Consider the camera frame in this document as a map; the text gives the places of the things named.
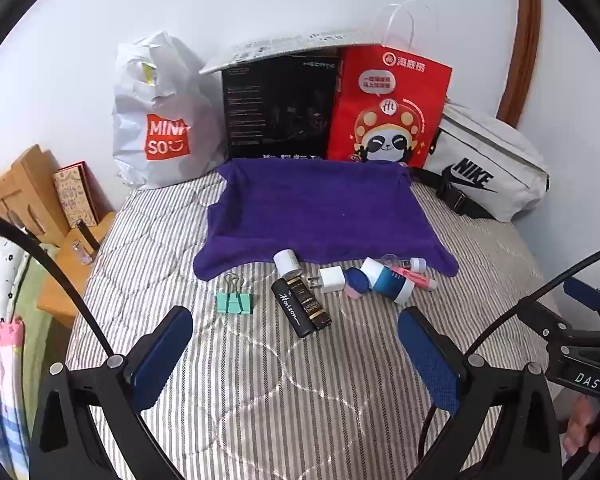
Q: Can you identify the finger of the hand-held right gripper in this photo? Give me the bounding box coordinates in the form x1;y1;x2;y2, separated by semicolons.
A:
527;304;600;352
564;276;600;326

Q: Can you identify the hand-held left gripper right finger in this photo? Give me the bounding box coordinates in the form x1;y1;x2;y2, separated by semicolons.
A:
397;306;563;480

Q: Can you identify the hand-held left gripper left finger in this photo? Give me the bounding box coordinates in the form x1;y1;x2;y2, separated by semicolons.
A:
30;305;195;480

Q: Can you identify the pink and white pen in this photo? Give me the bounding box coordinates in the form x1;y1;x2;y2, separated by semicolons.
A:
390;266;438;292

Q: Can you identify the blue and white bottle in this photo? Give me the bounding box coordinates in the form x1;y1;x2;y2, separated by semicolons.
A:
362;256;415;306

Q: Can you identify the green binder clip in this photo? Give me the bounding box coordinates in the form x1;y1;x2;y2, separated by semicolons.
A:
216;272;255;316

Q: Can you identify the pink blue-capped small container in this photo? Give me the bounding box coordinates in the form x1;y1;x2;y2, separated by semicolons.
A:
344;267;371;301

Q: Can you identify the black and gold tube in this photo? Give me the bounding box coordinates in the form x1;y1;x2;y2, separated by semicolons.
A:
287;272;331;331

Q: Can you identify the white charger plug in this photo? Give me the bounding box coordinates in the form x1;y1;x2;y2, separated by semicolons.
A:
307;267;348;295

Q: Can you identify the black tube with white script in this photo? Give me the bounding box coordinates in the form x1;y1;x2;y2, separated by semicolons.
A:
271;280;315;338

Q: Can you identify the white tape roll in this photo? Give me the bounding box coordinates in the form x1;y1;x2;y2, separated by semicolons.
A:
273;250;301;277

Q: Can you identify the person's right hand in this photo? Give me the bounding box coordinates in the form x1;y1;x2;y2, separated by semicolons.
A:
564;395;600;457

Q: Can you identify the wooden nightstand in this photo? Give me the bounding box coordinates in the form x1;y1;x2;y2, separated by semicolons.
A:
36;210;116;328

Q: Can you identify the green cloth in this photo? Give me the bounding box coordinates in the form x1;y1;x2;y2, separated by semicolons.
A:
17;245;76;411

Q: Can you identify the black stick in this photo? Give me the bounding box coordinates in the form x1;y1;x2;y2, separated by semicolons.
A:
77;220;102;253

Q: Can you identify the pink and blue cloth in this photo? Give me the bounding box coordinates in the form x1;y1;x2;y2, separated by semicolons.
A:
0;317;31;480

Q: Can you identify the white waist bag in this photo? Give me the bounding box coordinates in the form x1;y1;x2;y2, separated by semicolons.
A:
410;102;551;223

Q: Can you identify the patterned notebook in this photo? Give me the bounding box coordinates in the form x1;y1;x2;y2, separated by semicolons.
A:
53;161;103;228

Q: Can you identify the purple towel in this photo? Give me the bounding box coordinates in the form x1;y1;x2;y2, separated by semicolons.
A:
194;157;458;281

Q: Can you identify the white dotted cloth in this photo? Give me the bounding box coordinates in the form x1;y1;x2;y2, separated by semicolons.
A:
0;232;31;321

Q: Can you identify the brown wooden headboard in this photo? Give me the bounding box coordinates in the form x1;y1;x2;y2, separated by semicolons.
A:
497;0;543;128

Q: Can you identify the white plastic shopping bag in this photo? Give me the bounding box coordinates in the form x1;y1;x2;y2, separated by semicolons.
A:
111;30;228;191

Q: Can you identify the black headphone box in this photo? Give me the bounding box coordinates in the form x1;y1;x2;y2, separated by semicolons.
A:
221;50;341;161

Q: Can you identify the red paper bag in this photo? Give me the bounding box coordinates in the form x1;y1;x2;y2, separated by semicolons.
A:
326;2;452;168

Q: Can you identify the black cable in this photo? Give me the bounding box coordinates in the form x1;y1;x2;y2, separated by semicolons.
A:
0;209;112;358
419;242;600;453

